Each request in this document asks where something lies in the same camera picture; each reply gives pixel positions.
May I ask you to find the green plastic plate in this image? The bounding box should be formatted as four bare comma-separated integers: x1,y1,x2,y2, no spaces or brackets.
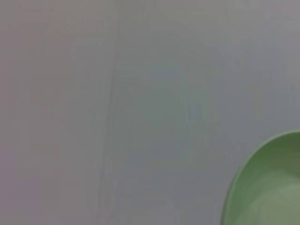
219,129,300,225

